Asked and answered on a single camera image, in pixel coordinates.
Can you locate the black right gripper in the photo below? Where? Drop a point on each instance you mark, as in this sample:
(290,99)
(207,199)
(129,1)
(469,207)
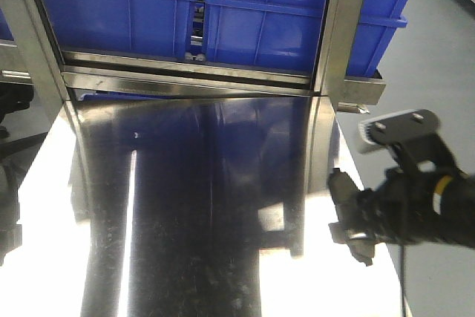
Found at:
(433,207)

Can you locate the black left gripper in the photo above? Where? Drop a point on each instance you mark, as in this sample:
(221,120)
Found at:
(11,230)

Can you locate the grey brake pad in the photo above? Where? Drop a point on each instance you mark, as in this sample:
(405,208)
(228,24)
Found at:
(344,193)

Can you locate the black office chair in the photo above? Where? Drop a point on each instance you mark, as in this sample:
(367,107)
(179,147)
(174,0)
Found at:
(15,97)

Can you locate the left blue plastic bin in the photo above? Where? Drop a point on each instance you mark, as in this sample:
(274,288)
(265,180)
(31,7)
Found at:
(149,27)

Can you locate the blue plastic bin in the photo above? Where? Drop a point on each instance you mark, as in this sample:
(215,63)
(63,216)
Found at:
(284,34)
(149,27)

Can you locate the right blue plastic bin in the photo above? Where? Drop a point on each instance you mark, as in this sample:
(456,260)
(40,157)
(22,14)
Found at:
(284,34)

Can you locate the stainless steel shelf frame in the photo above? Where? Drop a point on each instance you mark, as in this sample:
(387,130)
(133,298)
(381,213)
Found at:
(56,74)

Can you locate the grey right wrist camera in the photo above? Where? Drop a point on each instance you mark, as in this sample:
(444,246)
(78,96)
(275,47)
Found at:
(399,127)

